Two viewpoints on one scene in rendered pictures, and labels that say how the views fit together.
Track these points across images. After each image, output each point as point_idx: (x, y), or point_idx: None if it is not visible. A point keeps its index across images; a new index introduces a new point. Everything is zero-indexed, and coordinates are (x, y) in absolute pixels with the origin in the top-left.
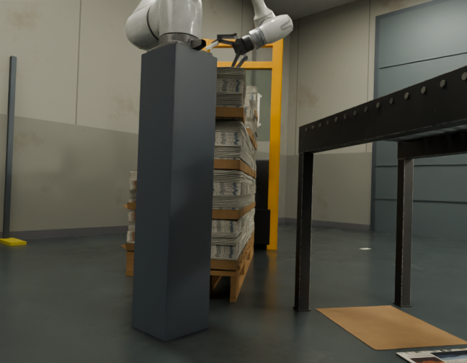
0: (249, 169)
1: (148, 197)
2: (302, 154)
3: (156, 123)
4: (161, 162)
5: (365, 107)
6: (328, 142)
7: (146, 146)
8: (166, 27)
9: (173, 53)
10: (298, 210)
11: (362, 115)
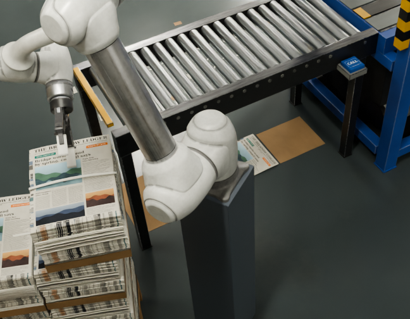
0: None
1: (241, 277)
2: (130, 154)
3: (243, 231)
4: (248, 245)
5: (229, 95)
6: (181, 129)
7: (238, 254)
8: (236, 164)
9: (252, 175)
10: (133, 193)
11: (227, 100)
